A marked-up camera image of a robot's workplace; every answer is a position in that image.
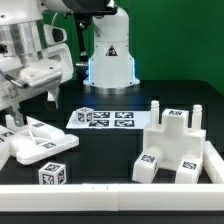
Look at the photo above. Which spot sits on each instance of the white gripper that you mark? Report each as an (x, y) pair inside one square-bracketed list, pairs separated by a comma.
[(18, 83)]

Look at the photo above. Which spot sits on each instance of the white chair seat block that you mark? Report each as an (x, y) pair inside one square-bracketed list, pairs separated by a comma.
[(171, 137)]

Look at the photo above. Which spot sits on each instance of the white base tag sheet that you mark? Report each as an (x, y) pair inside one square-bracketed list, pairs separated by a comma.
[(112, 120)]

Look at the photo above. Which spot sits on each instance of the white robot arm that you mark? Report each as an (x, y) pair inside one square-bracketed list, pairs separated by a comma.
[(43, 43)]

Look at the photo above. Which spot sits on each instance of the white fence rail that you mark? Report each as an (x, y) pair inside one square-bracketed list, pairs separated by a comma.
[(112, 197), (213, 164)]

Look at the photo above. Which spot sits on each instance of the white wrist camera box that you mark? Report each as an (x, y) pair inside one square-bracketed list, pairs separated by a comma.
[(54, 35)]

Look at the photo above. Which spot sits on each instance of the black camera stand pole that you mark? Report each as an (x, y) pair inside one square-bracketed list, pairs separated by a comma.
[(81, 22)]

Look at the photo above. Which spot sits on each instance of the white front fence rail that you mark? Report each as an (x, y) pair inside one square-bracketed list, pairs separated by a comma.
[(112, 197)]

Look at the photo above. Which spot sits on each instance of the white right fence rail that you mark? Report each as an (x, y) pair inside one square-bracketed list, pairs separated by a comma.
[(213, 164)]

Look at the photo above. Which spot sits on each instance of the white chair back frame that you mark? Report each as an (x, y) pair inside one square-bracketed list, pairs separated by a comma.
[(32, 142)]

